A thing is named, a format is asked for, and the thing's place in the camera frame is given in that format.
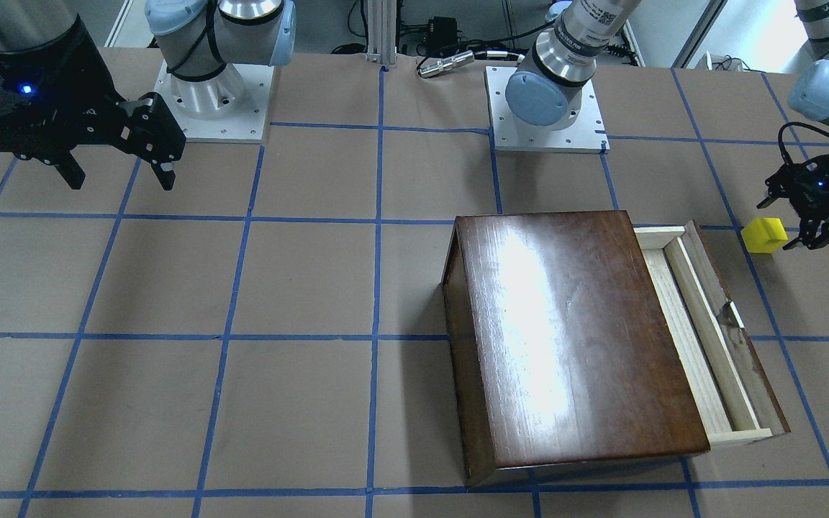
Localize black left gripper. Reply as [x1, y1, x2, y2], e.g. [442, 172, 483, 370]
[757, 158, 829, 250]

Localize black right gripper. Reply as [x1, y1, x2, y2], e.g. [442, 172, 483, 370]
[0, 17, 186, 191]

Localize yellow block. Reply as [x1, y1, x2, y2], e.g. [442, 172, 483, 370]
[740, 217, 789, 255]

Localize white drawer handle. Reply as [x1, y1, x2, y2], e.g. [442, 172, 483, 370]
[718, 299, 746, 329]

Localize dark wooden drawer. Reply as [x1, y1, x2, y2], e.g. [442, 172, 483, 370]
[635, 221, 792, 448]

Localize dark wooden cabinet box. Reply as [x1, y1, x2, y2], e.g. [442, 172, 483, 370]
[441, 210, 710, 488]

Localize black power adapter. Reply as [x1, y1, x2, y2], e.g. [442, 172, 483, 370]
[425, 16, 458, 49]

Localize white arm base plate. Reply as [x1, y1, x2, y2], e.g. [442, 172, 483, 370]
[486, 66, 611, 154]
[155, 62, 278, 145]

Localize aluminium frame post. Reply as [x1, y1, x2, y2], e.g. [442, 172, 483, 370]
[361, 0, 399, 71]

